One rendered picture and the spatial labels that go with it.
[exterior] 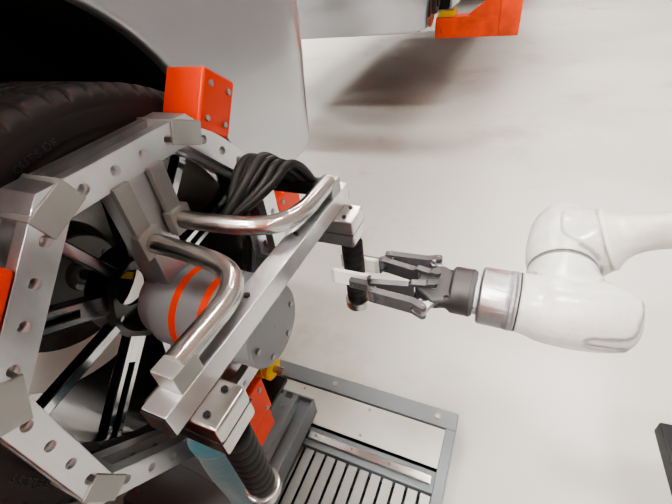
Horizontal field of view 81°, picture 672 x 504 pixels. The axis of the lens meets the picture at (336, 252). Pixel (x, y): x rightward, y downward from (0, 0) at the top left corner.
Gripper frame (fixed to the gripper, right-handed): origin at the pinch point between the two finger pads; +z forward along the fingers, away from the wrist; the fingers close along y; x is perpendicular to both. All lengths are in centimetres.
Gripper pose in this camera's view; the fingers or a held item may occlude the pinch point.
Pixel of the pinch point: (354, 270)
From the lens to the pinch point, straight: 68.4
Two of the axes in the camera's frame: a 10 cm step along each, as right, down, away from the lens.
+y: 3.9, -6.0, 6.9
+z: -9.1, -1.6, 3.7
